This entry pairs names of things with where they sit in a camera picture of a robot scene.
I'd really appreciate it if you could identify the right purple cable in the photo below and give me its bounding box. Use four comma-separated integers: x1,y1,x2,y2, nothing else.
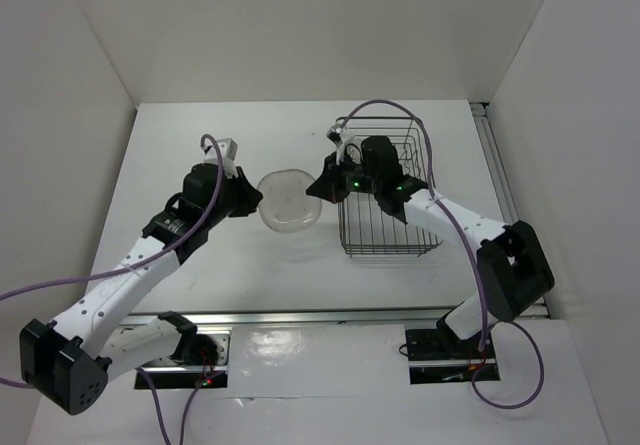
342,99,545,410

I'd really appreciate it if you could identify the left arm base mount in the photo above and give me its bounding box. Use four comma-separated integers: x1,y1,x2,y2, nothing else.
142,328,231,390

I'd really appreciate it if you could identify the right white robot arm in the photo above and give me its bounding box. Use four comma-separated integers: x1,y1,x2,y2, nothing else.
306,131,555,357

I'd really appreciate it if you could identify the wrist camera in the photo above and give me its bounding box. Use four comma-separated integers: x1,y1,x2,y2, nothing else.
200,135,238,178
326,123,355,165

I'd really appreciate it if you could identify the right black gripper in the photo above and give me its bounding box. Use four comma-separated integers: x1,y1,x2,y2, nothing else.
307,149,381,203

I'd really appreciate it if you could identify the aluminium front rail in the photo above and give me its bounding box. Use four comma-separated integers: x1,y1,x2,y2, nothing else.
119,306,546,330

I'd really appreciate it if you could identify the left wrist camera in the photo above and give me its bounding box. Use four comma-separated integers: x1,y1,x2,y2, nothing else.
200,135,238,178

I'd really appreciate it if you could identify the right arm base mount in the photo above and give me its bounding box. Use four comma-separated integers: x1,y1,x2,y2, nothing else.
398,322,500,385

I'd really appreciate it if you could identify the purple cable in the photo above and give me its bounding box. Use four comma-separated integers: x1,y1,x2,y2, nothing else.
342,99,545,410
0,134,226,444

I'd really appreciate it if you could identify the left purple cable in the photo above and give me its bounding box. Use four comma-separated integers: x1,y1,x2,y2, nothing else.
0,134,226,444

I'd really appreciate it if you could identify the clear plate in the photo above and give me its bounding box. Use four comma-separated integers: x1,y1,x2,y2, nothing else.
257,169,322,233

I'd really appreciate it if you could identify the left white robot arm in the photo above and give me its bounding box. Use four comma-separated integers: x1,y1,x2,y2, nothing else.
19,163,262,415

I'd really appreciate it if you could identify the wire dish rack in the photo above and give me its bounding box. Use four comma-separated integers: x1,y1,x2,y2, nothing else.
338,115,442,259

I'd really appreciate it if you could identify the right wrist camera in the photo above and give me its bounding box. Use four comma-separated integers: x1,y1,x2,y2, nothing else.
326,123,355,165

